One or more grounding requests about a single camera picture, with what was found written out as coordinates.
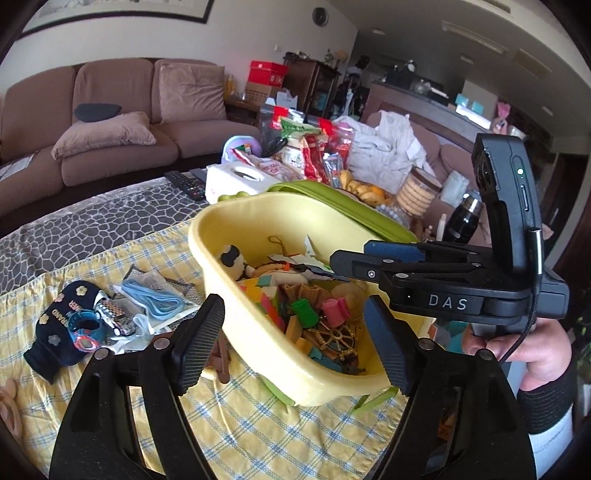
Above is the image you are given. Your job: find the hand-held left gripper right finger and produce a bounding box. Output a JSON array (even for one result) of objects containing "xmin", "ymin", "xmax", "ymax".
[{"xmin": 364, "ymin": 294, "xmax": 539, "ymax": 480}]

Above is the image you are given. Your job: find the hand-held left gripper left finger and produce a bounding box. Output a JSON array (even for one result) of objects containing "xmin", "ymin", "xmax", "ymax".
[{"xmin": 48, "ymin": 293, "xmax": 227, "ymax": 480}]

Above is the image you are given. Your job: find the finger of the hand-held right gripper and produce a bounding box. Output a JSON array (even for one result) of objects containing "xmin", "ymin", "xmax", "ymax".
[
  {"xmin": 329, "ymin": 248, "xmax": 491, "ymax": 302},
  {"xmin": 363, "ymin": 239, "xmax": 498, "ymax": 267}
]

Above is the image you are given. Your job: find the blue tape roll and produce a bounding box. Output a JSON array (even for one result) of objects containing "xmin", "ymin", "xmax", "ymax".
[{"xmin": 68, "ymin": 311, "xmax": 103, "ymax": 354}]

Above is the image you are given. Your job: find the yellow plastic basin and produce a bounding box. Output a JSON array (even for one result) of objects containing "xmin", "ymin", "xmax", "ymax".
[{"xmin": 188, "ymin": 191, "xmax": 437, "ymax": 407}]

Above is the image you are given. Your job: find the navy flower-print sock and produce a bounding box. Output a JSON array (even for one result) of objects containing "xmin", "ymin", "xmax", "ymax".
[{"xmin": 24, "ymin": 280, "xmax": 100, "ymax": 385}]

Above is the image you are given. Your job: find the person's right hand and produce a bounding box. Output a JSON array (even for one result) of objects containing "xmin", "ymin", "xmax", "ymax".
[{"xmin": 462, "ymin": 318, "xmax": 574, "ymax": 393}]

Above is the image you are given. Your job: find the gold wheel ornament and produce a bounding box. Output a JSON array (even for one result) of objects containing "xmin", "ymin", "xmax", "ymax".
[{"xmin": 314, "ymin": 323, "xmax": 359, "ymax": 359}]

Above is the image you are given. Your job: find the black thermos bottle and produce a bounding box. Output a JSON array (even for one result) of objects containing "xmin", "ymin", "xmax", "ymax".
[{"xmin": 441, "ymin": 190, "xmax": 485, "ymax": 244}]

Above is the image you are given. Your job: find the pink hair roller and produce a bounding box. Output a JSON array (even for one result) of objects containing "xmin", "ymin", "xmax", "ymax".
[{"xmin": 321, "ymin": 298, "xmax": 354, "ymax": 329}]

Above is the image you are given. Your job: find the pile of small toys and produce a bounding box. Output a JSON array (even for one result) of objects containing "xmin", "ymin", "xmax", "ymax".
[{"xmin": 217, "ymin": 235, "xmax": 372, "ymax": 376}]

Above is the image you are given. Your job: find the black mesh tray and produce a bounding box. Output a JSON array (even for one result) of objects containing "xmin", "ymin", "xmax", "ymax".
[{"xmin": 126, "ymin": 264, "xmax": 197, "ymax": 301}]

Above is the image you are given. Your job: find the clear cookie jar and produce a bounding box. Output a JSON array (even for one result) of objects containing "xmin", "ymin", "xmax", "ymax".
[{"xmin": 396, "ymin": 167, "xmax": 442, "ymax": 218}]

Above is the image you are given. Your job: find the green plastic piece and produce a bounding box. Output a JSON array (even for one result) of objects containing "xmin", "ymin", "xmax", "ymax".
[{"xmin": 259, "ymin": 373, "xmax": 399, "ymax": 416}]

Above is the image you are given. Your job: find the bunch of bananas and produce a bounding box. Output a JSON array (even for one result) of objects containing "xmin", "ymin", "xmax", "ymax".
[{"xmin": 339, "ymin": 171, "xmax": 387, "ymax": 206}]

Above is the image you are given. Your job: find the white tissue pack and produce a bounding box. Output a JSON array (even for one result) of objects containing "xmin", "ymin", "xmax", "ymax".
[{"xmin": 441, "ymin": 171, "xmax": 470, "ymax": 202}]

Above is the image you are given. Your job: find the clear plastic bag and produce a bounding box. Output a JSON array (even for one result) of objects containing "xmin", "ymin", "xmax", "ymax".
[{"xmin": 108, "ymin": 314, "xmax": 155, "ymax": 354}]

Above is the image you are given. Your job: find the teal box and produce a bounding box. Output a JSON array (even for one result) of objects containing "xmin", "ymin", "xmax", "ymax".
[{"xmin": 429, "ymin": 318, "xmax": 472, "ymax": 354}]

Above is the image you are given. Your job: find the pastel puzzle cube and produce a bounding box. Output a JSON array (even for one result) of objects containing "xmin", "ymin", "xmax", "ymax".
[{"xmin": 239, "ymin": 276, "xmax": 287, "ymax": 331}]

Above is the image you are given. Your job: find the green hair roller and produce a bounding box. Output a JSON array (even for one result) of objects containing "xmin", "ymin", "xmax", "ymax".
[{"xmin": 291, "ymin": 300, "xmax": 317, "ymax": 326}]

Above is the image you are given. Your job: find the green plastic lid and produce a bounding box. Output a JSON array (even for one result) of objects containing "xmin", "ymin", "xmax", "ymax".
[{"xmin": 267, "ymin": 181, "xmax": 419, "ymax": 244}]

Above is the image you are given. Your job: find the mauve armchair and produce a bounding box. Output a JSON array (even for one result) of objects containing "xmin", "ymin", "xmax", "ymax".
[{"xmin": 365, "ymin": 111, "xmax": 491, "ymax": 234}]

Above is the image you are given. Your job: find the panda plush toy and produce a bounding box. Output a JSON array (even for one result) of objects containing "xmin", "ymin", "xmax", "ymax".
[{"xmin": 218, "ymin": 244, "xmax": 255, "ymax": 280}]

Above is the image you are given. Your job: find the silver toy car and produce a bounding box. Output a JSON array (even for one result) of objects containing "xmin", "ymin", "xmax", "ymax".
[{"xmin": 94, "ymin": 295, "xmax": 137, "ymax": 337}]

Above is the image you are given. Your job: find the white cloth pile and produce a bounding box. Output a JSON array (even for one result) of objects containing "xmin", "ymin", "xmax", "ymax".
[{"xmin": 332, "ymin": 111, "xmax": 431, "ymax": 193}]

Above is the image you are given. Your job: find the yellow checked tablecloth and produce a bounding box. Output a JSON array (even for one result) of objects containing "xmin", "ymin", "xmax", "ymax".
[{"xmin": 0, "ymin": 224, "xmax": 416, "ymax": 480}]

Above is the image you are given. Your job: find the pile of snack packets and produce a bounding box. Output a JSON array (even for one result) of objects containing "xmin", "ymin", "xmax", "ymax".
[{"xmin": 249, "ymin": 105, "xmax": 358, "ymax": 188}]

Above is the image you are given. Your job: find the dark bar counter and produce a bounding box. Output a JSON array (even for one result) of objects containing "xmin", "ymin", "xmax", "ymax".
[{"xmin": 369, "ymin": 80, "xmax": 505, "ymax": 139}]

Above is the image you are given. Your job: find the black remote control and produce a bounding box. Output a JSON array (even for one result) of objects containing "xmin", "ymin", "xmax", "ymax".
[{"xmin": 165, "ymin": 171, "xmax": 206, "ymax": 202}]

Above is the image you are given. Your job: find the white tissue box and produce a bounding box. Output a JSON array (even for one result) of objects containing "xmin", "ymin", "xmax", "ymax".
[{"xmin": 205, "ymin": 162, "xmax": 279, "ymax": 204}]

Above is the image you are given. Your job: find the grey pebble-pattern cloth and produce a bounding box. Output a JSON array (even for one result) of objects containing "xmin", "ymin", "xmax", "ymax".
[{"xmin": 0, "ymin": 178, "xmax": 223, "ymax": 296}]

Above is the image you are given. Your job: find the purple plastic basket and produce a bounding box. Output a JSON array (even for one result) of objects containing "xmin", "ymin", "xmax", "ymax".
[{"xmin": 222, "ymin": 136, "xmax": 264, "ymax": 165}]

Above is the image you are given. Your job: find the dark wooden cabinet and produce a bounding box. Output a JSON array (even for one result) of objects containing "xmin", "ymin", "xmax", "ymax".
[{"xmin": 283, "ymin": 58, "xmax": 343, "ymax": 119}]

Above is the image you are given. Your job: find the cardboard box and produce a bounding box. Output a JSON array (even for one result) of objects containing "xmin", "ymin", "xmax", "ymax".
[{"xmin": 245, "ymin": 82, "xmax": 274, "ymax": 102}]

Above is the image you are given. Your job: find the red box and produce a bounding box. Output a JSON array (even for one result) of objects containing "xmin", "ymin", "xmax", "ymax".
[{"xmin": 248, "ymin": 60, "xmax": 290, "ymax": 87}]

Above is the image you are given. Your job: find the mauve lying pillow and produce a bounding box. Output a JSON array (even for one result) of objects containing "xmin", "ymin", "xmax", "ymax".
[{"xmin": 51, "ymin": 111, "xmax": 158, "ymax": 160}]

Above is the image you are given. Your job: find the mauve upright pillow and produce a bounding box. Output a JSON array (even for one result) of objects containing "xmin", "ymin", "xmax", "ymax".
[{"xmin": 159, "ymin": 62, "xmax": 228, "ymax": 124}]

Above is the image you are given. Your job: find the dark oval cushion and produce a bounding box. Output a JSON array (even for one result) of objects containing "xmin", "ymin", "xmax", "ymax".
[{"xmin": 75, "ymin": 104, "xmax": 123, "ymax": 124}]

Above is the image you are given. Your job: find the paper sheet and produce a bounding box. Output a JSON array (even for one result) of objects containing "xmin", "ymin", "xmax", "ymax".
[{"xmin": 0, "ymin": 154, "xmax": 36, "ymax": 181}]

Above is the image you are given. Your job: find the mauve sofa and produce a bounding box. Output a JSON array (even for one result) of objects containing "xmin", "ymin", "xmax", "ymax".
[{"xmin": 0, "ymin": 58, "xmax": 262, "ymax": 217}]

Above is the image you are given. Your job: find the brown leather keychain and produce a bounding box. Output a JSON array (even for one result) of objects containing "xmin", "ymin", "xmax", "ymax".
[{"xmin": 203, "ymin": 335, "xmax": 232, "ymax": 385}]

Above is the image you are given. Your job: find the bagged blue cable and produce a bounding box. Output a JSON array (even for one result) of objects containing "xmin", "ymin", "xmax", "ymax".
[{"xmin": 121, "ymin": 269, "xmax": 204, "ymax": 331}]

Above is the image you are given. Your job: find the framed wall picture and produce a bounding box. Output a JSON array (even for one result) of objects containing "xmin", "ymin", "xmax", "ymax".
[{"xmin": 21, "ymin": 0, "xmax": 216, "ymax": 36}]

